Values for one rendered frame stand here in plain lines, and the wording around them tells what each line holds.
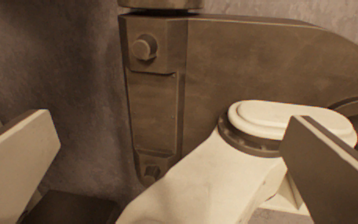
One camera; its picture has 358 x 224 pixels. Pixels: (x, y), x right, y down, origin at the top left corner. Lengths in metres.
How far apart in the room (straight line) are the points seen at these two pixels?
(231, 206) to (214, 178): 0.04
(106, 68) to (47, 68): 0.24
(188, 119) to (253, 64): 0.20
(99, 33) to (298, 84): 0.58
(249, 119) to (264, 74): 0.15
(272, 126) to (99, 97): 0.63
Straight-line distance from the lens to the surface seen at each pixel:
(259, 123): 0.35
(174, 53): 0.43
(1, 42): 1.00
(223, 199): 0.28
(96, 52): 0.75
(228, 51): 0.45
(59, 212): 1.29
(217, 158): 0.33
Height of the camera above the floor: 0.61
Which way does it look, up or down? 58 degrees down
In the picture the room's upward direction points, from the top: 159 degrees counter-clockwise
